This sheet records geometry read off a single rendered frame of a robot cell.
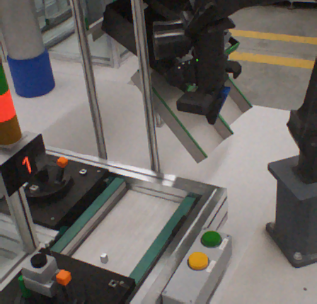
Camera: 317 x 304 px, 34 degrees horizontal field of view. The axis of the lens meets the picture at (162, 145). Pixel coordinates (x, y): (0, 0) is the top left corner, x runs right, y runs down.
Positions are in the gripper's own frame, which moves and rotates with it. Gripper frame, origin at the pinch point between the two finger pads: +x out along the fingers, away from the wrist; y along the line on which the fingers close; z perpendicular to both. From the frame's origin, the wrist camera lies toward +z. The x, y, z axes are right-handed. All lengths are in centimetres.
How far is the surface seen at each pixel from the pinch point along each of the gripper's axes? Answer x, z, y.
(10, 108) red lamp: -7.7, 29.1, 23.9
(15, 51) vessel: 20, 99, -48
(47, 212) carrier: 28.3, 37.8, 13.7
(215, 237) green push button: 28.2, -2.6, 6.3
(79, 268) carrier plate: 28.3, 20.2, 25.5
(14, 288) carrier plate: 28, 30, 35
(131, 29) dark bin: -6.9, 28.0, -17.7
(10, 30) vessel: 13, 98, -48
